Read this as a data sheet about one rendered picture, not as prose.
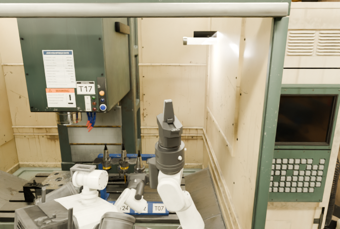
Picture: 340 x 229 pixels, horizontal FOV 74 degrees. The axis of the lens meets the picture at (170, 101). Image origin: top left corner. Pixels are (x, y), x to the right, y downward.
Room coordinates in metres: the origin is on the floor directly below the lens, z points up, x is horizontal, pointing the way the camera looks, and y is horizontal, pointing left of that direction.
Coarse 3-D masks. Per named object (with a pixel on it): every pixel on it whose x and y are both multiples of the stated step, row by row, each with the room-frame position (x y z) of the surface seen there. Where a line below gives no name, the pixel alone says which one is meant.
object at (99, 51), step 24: (24, 24) 1.23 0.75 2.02; (48, 24) 1.23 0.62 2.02; (72, 24) 1.22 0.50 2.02; (96, 24) 1.22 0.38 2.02; (120, 24) 1.49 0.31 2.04; (24, 48) 1.23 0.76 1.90; (48, 48) 1.23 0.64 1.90; (72, 48) 1.22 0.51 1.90; (96, 48) 1.22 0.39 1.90; (120, 48) 1.59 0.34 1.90; (96, 72) 1.22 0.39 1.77; (120, 72) 1.56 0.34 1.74; (96, 96) 1.22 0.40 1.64; (120, 96) 1.52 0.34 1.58
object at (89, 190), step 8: (80, 176) 0.73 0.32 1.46; (88, 176) 0.72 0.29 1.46; (96, 176) 0.71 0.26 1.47; (104, 176) 0.74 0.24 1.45; (80, 184) 0.73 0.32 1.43; (88, 184) 0.71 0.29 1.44; (96, 184) 0.70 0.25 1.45; (104, 184) 0.73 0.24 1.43; (88, 192) 0.71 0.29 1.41; (96, 192) 0.73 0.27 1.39
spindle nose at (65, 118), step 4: (56, 112) 1.37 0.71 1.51; (60, 112) 1.35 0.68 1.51; (64, 112) 1.35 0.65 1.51; (68, 112) 1.36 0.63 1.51; (72, 112) 1.37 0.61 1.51; (76, 112) 1.39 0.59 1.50; (80, 112) 1.43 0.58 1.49; (56, 116) 1.37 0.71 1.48; (60, 116) 1.35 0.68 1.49; (64, 116) 1.35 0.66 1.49; (68, 116) 1.36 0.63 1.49; (72, 116) 1.37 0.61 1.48; (76, 116) 1.39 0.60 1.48; (80, 116) 1.42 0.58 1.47; (56, 120) 1.38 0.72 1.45; (60, 120) 1.35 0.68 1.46; (64, 120) 1.35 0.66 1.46; (68, 120) 1.36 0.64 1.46; (72, 120) 1.37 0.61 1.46; (76, 120) 1.39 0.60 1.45; (80, 120) 1.42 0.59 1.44; (60, 124) 1.36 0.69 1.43; (64, 124) 1.35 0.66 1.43; (68, 124) 1.36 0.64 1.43
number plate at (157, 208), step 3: (153, 204) 1.23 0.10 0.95; (156, 204) 1.23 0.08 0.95; (159, 204) 1.23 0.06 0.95; (162, 204) 1.23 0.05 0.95; (153, 207) 1.22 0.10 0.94; (156, 207) 1.22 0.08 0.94; (159, 207) 1.22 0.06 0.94; (162, 207) 1.22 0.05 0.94; (153, 210) 1.21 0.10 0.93; (156, 210) 1.21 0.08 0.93; (159, 210) 1.21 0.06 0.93; (162, 210) 1.20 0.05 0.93
